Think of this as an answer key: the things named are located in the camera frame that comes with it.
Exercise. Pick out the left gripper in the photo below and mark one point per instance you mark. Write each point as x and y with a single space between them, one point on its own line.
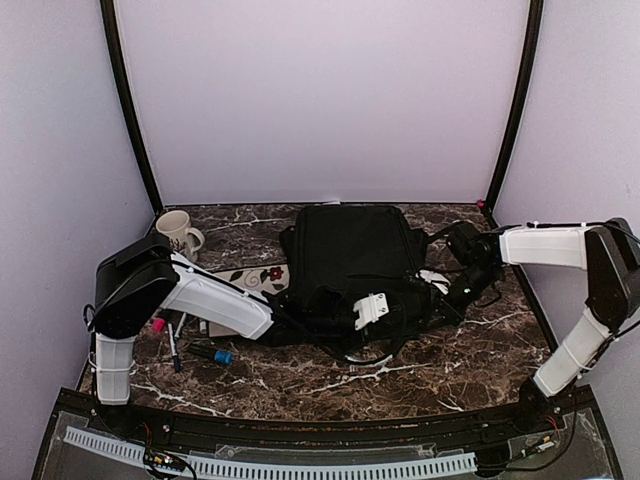
350 326

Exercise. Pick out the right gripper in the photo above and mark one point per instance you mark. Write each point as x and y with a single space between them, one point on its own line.
454 312

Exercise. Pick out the black student backpack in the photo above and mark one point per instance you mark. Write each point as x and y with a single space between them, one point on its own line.
356 248

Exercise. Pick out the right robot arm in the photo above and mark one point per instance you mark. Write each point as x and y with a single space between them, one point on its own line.
590 269

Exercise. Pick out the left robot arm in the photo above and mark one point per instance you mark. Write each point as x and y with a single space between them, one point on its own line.
147 276

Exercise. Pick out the square floral ceramic plate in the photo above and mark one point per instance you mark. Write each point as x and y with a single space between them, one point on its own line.
270 278

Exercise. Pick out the black marker with blue cap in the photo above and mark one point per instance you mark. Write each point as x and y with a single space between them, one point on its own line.
210 353

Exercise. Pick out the grey white marker pen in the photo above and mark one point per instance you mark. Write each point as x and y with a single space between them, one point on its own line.
180 326

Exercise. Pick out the blue white pen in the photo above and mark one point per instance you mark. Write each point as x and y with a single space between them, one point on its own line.
173 348

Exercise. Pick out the black marker with pink cap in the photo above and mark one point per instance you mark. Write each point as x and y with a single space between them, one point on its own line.
158 324

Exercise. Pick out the cream mug with plant print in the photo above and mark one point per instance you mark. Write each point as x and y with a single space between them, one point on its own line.
184 238

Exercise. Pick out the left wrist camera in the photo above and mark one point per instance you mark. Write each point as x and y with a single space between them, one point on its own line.
325 301

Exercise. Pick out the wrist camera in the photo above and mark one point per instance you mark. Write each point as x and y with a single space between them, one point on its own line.
464 241
325 301

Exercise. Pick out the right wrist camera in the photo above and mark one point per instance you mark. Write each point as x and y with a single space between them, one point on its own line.
464 241

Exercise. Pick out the black front table rail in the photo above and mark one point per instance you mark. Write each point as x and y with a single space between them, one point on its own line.
486 429

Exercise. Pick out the white slotted cable duct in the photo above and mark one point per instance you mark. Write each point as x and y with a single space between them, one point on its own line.
235 462

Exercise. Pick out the right black frame post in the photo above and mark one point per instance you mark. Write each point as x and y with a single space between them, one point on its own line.
520 93

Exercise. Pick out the black frame post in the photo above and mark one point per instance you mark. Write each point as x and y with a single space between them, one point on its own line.
128 109
520 93

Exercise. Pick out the left black frame post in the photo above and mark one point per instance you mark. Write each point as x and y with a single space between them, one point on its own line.
128 109

